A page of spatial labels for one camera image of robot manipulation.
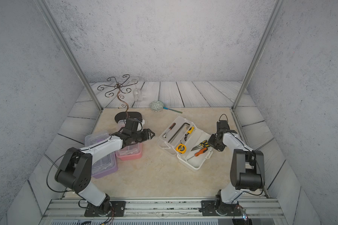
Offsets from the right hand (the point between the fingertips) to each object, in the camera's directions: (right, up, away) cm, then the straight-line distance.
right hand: (213, 143), depth 92 cm
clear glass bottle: (-53, +33, +15) cm, 64 cm away
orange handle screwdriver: (-7, -5, +1) cm, 8 cm away
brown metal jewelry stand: (-68, +18, +23) cm, 74 cm away
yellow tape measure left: (-21, -2, -6) cm, 22 cm away
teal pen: (-32, +25, +30) cm, 50 cm away
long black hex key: (-23, +8, +1) cm, 24 cm away
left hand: (-38, +6, -2) cm, 39 cm away
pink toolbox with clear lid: (-51, -4, -6) cm, 51 cm away
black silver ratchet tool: (-28, +10, +1) cm, 30 cm away
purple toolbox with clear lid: (-63, -10, -12) cm, 65 cm away
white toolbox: (-15, 0, 0) cm, 15 cm away
